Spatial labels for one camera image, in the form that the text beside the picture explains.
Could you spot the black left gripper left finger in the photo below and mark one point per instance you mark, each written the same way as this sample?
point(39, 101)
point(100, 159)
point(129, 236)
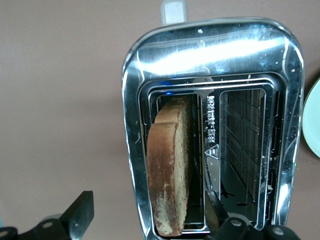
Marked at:
point(77, 220)

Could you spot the green round plate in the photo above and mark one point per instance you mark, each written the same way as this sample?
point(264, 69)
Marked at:
point(312, 120)

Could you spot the beige chrome toaster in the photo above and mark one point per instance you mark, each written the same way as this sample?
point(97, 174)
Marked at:
point(250, 50)

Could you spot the brown bread slice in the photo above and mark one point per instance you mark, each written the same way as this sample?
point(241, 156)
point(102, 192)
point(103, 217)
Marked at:
point(167, 170)

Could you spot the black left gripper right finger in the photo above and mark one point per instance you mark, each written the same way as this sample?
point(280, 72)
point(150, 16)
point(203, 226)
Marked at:
point(220, 217)

